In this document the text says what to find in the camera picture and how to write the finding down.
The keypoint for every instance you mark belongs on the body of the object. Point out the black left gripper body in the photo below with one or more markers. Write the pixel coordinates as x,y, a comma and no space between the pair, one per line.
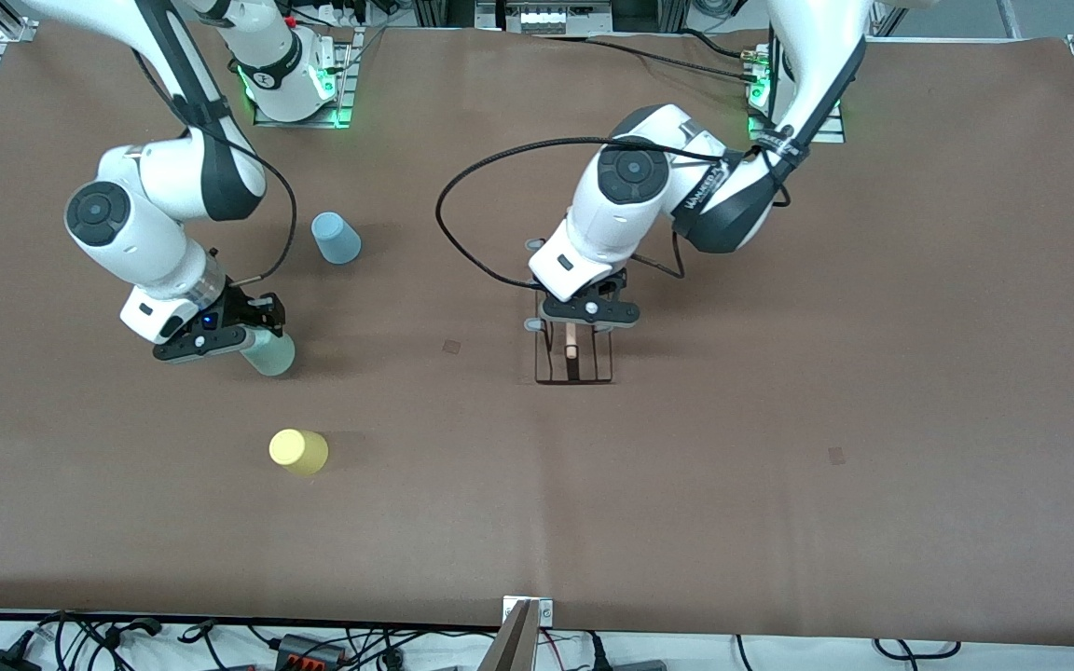
613,282

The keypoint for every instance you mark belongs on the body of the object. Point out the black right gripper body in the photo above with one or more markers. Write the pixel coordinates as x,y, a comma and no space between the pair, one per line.
240,306

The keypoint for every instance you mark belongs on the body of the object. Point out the pale green plastic cup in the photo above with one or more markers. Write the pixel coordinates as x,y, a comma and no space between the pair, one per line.
271,356

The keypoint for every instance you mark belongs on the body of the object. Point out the yellow plastic cup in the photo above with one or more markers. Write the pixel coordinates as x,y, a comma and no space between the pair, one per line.
299,452

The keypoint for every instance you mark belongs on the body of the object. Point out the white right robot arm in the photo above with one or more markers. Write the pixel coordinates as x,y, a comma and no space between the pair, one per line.
145,242

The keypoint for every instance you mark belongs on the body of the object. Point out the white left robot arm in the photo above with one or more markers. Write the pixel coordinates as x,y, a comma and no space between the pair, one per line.
630,196

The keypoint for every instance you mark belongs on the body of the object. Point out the light blue plastic cup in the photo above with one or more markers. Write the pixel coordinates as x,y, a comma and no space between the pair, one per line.
337,239

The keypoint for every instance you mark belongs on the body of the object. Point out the white power strip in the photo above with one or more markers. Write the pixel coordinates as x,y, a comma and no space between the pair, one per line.
556,17

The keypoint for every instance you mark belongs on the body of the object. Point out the brown table cover sheet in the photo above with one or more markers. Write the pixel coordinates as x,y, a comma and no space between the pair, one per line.
779,522

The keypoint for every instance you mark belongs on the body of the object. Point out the black orange connector box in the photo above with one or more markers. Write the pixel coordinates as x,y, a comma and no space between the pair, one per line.
311,650

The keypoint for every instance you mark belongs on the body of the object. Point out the black power adapter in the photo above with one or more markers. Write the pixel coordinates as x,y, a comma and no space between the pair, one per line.
1,662

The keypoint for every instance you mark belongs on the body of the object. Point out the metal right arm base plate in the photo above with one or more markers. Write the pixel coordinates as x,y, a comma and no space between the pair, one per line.
343,89

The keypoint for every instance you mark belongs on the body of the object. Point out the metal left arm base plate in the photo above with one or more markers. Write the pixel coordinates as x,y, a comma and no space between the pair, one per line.
831,131

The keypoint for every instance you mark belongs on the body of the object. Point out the small metal clamp bracket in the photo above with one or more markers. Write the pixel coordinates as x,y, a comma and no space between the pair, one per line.
546,612

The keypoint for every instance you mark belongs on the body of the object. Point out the grey camera stand post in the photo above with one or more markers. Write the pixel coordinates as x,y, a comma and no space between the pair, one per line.
511,648

